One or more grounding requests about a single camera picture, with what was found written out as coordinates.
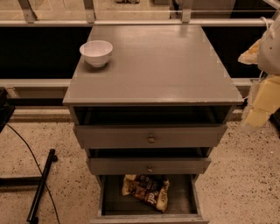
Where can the white ceramic bowl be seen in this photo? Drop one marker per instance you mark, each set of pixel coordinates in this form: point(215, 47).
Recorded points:
point(97, 53)

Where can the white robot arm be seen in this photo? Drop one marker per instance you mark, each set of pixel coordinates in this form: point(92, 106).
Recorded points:
point(268, 61)

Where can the grey bottom drawer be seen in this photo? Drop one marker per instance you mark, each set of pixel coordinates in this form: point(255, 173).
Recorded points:
point(183, 205)

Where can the black floor stand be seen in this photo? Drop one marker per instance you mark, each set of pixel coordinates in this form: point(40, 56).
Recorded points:
point(39, 182)

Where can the brown chip bag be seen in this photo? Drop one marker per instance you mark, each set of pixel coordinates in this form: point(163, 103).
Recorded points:
point(147, 188)

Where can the black equipment at left edge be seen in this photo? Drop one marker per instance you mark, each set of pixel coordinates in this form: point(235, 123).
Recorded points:
point(6, 110)

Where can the grey top drawer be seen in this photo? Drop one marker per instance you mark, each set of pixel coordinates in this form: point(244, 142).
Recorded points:
point(129, 137)

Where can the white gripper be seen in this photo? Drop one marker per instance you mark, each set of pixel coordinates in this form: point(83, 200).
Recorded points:
point(269, 57)

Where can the grey drawer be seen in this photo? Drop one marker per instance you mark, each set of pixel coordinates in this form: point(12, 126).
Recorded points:
point(148, 165)
point(183, 205)
point(129, 137)

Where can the grey wooden drawer cabinet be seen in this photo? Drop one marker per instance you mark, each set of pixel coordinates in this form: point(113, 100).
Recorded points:
point(158, 76)

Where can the upper metal rail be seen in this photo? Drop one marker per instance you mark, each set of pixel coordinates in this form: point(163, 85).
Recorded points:
point(216, 22)

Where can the grey middle drawer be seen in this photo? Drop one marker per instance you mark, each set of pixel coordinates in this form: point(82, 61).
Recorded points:
point(148, 165)

